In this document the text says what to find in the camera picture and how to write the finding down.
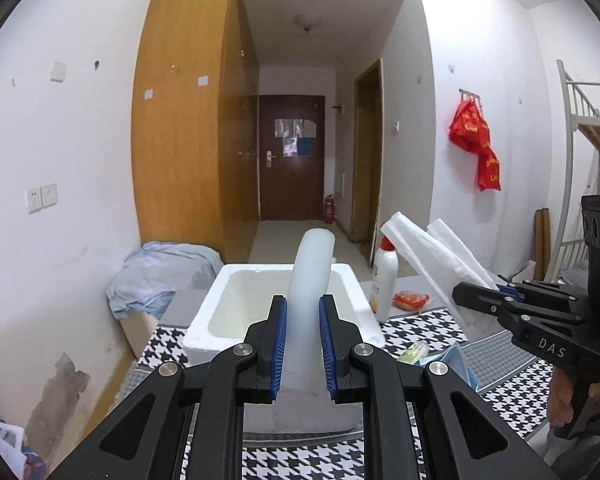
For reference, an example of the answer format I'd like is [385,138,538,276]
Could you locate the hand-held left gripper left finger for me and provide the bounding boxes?
[45,295,288,480]

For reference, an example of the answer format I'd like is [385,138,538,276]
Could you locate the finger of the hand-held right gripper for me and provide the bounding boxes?
[495,280,588,312]
[452,281,527,329]

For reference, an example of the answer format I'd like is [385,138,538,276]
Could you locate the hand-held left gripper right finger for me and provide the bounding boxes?
[318,294,561,480]

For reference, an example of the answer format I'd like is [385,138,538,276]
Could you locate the white foam strip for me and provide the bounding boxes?
[286,228,337,391]

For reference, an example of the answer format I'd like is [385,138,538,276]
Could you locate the white foam box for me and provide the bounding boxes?
[182,261,387,433]

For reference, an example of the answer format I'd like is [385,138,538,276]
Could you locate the white paper tissue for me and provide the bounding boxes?
[380,211,502,332]

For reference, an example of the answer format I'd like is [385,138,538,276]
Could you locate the blue face mask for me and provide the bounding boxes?
[422,342,481,393]

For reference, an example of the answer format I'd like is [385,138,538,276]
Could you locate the green packet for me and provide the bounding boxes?
[395,340,431,366]

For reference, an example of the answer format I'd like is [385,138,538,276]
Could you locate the person's right hand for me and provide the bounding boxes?
[548,371,575,427]

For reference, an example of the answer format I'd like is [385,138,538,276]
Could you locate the brown wooden board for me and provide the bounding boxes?
[534,207,552,281]

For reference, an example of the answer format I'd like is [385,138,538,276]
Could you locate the houndstooth table runner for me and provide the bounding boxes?
[125,307,556,480]

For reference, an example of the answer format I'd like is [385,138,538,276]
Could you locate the red snack packet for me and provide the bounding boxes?
[392,290,432,315]

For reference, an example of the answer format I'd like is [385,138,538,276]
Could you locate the white red-pump bottle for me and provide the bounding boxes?
[371,221,400,323]

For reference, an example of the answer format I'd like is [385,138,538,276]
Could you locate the red printed plastic bag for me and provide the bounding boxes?
[475,147,502,192]
[448,100,491,151]

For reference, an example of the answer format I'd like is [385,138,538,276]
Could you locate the white metal bunk bed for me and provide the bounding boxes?
[555,59,600,286]

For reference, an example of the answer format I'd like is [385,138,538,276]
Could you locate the light blue cloth cover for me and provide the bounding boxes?
[105,241,224,321]

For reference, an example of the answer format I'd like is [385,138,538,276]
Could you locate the dark brown entrance door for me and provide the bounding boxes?
[258,94,327,222]

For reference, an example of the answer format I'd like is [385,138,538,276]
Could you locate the wooden side door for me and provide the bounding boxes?
[350,57,385,246]

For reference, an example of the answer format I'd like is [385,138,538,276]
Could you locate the white paper notice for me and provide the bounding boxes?
[274,117,318,139]

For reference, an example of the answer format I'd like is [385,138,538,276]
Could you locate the wooden wardrobe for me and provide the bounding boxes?
[131,0,261,264]

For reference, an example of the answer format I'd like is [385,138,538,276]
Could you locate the printed paper pile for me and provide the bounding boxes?
[0,390,46,480]

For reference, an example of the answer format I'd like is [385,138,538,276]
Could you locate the ceiling lamp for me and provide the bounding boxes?
[294,13,324,34]

